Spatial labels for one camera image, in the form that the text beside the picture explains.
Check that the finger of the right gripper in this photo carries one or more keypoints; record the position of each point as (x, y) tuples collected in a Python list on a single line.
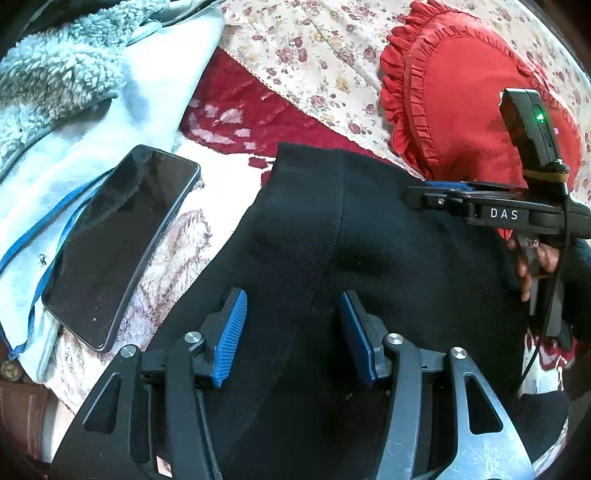
[(461, 186)]

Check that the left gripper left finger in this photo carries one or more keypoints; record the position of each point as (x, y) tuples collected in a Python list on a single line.
[(113, 435)]

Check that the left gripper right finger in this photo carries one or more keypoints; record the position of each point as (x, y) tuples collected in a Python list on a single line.
[(486, 442)]

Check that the black knit pants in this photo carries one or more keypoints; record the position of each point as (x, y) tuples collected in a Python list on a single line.
[(325, 222)]

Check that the red heart-shaped pillow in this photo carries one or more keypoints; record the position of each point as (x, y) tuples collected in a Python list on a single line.
[(444, 72)]

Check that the floral quilt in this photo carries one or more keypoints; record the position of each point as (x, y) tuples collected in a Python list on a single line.
[(324, 56)]

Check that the black smartphone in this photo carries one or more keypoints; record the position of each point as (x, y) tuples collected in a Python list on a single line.
[(107, 249)]

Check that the light blue fleece jacket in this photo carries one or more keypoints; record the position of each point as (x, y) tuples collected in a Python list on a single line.
[(75, 99)]

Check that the black camera box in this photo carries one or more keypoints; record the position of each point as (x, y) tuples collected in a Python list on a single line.
[(532, 134)]

